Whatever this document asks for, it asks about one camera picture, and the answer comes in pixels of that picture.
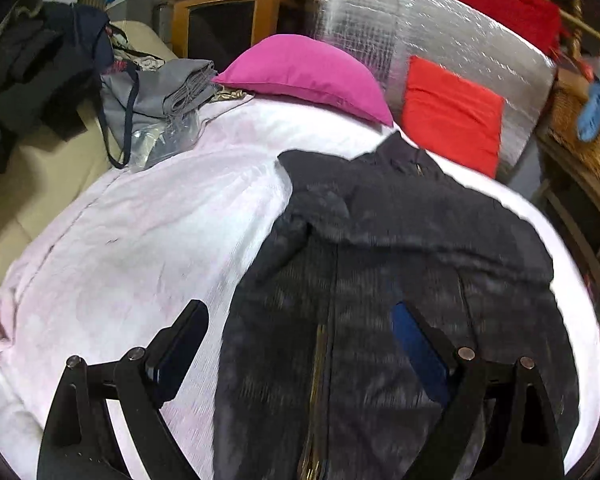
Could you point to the wooden bench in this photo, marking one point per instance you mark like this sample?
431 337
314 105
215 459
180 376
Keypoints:
580 195

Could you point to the black quilted jacket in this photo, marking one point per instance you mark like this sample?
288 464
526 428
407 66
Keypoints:
380 240

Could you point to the wicker basket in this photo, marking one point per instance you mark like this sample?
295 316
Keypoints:
570 125

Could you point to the beige sofa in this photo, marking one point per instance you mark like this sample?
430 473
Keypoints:
45 180

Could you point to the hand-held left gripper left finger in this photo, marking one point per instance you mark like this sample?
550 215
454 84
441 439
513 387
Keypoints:
175 355

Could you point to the red pillow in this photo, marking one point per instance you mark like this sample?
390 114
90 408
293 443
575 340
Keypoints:
450 115

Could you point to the white bedspread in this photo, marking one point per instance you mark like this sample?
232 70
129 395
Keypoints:
130 240

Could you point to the pink pillow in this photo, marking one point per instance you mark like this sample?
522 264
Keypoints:
310 70

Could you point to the floral patterned cloth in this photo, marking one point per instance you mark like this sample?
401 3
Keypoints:
145 63

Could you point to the blue cloth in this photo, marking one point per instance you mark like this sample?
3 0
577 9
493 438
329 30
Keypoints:
597 110

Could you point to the wooden stair railing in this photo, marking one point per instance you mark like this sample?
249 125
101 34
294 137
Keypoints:
580 22

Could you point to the gold patterned cloth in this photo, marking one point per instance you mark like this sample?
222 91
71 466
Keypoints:
230 94

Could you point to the grey metal cabinet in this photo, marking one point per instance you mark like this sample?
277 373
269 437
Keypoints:
130 2

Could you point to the pile of dark clothes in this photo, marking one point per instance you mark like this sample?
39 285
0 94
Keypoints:
40 70

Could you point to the red blanket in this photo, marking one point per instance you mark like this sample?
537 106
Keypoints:
505 0

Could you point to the clear plastic bag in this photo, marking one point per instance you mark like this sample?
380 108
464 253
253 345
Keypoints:
162 140

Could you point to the silver foil insulation mat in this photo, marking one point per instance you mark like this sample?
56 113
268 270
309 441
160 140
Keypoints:
430 20

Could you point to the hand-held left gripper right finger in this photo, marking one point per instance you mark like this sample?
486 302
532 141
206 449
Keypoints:
420 355

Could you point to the grey cloth bag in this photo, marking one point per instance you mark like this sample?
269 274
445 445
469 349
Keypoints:
170 85

